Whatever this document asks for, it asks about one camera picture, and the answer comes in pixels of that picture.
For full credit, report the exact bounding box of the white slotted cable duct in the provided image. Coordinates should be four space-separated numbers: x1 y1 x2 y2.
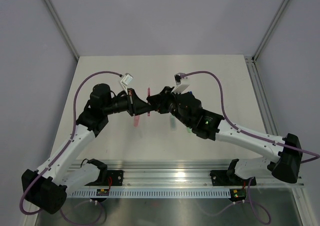
72 188 231 199

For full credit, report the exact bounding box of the left aluminium corner post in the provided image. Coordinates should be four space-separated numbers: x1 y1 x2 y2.
42 0 80 62

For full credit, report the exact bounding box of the right aluminium corner post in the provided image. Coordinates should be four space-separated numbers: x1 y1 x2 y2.
251 0 292 63

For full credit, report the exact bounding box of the right controller board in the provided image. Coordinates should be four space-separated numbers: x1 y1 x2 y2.
230 188 247 200

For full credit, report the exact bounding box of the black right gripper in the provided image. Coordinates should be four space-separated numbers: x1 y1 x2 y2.
147 86 193 128

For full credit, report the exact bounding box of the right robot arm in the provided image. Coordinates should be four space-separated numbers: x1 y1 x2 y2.
147 87 302 185

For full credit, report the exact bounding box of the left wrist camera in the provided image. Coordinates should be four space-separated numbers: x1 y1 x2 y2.
119 73 133 92

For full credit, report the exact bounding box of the green highlighter pen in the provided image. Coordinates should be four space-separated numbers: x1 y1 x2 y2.
169 115 177 131

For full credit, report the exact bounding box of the pink highlighter pen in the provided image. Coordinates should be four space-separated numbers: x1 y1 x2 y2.
133 115 140 127

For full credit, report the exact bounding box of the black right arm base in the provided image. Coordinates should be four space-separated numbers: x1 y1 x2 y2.
209 159 250 187

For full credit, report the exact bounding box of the aluminium corner post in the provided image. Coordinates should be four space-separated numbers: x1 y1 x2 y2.
42 0 80 62
251 0 292 63

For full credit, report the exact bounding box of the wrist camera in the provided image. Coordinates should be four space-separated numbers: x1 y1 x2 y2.
172 72 190 94
119 73 133 92

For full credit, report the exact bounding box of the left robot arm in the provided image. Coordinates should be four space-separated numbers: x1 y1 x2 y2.
19 83 154 215

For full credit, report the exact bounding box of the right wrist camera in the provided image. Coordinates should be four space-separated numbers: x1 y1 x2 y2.
172 72 190 94

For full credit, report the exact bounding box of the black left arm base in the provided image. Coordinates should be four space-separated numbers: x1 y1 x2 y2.
85 158 124 186

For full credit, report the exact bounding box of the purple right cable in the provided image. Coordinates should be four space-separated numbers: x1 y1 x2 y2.
181 70 320 164

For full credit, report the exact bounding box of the aluminium rail frame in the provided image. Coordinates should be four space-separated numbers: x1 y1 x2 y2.
32 159 305 189

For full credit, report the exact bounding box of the right side aluminium rail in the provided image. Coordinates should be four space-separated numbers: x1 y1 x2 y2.
244 55 279 135

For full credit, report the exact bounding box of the red gel pen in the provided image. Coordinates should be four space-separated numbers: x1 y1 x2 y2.
147 87 151 117

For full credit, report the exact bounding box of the controller board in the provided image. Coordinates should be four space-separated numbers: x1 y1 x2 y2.
96 188 110 197
230 188 247 200

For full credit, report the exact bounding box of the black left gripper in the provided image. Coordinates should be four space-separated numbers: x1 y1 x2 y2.
103 88 154 117

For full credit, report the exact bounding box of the left controller board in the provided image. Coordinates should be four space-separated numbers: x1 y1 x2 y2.
96 188 110 197

